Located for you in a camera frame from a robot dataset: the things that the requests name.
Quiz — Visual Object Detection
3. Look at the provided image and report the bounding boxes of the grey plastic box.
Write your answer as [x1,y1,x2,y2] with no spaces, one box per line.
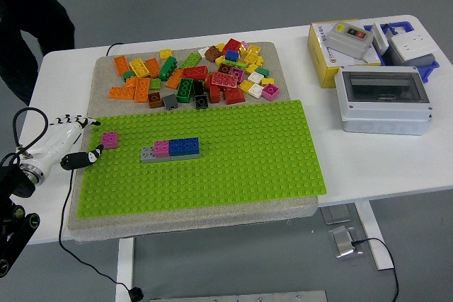
[384,45,437,69]

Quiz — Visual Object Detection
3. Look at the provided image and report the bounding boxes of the grey enclosure with clear lid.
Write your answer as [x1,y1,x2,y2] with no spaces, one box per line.
[334,65,433,137]

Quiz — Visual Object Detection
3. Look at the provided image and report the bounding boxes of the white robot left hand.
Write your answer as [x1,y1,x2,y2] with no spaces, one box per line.
[25,113,105,175]

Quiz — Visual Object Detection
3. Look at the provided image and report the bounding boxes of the metal floor plate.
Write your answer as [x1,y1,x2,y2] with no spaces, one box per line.
[321,204,353,226]
[328,226,365,259]

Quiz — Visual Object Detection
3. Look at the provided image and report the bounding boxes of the long metal floor strip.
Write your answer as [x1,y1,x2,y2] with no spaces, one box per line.
[148,290,328,302]

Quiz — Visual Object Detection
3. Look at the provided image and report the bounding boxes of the yellow and white cardboard box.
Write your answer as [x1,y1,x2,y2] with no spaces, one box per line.
[306,20,383,89]

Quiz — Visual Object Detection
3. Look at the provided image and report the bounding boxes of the person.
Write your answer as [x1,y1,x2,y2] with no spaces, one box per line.
[0,0,76,105]

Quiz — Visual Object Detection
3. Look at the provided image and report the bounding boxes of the grey-brown foam mat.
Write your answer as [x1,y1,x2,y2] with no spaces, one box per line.
[67,40,319,243]

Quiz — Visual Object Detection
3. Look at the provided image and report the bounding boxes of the yellow two-by-four brick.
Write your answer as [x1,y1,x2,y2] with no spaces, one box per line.
[128,58,149,79]

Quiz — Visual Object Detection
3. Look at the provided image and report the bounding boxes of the green studded baseplate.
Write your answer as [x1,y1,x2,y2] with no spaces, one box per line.
[76,99,328,219]

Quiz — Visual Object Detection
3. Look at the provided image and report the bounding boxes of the blue plastic bin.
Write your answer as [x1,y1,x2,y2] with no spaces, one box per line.
[363,20,440,84]

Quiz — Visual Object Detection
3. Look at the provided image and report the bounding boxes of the grey push-button switch box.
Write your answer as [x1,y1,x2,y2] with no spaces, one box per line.
[326,21,374,61]

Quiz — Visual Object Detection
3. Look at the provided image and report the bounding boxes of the white table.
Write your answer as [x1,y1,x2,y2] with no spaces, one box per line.
[16,14,453,246]

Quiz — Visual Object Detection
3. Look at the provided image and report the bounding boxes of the lime two-by-four brick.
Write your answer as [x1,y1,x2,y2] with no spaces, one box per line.
[180,52,203,69]

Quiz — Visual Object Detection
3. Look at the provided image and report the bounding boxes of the white table leg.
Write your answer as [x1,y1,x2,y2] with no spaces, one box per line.
[355,199,396,272]
[115,236,137,302]

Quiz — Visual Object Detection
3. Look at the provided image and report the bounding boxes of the black power cord with plug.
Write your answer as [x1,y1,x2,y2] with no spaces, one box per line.
[58,42,147,302]

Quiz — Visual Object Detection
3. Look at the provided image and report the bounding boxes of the grey two-by-two brick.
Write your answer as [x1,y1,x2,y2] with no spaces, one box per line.
[162,93,179,110]

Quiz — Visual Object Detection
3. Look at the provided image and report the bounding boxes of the dark green two-by-four brick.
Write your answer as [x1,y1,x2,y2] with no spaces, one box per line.
[176,78,195,103]
[159,56,177,82]

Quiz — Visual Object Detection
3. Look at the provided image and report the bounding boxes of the white plastic part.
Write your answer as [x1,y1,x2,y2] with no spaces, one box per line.
[370,22,390,56]

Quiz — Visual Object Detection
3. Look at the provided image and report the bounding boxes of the orange two-by-four brick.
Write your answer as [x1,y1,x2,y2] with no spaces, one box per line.
[134,77,151,103]
[165,68,184,91]
[113,55,131,76]
[108,86,136,100]
[144,57,161,79]

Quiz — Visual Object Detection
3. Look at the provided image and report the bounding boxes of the black floor cable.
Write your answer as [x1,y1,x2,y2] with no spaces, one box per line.
[351,237,400,302]

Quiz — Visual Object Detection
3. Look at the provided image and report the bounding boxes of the white wall socket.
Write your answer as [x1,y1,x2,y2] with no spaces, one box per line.
[388,32,437,62]

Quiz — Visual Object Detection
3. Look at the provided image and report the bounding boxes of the dark grey two-by-four brick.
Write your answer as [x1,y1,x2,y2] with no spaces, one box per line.
[169,151,202,160]

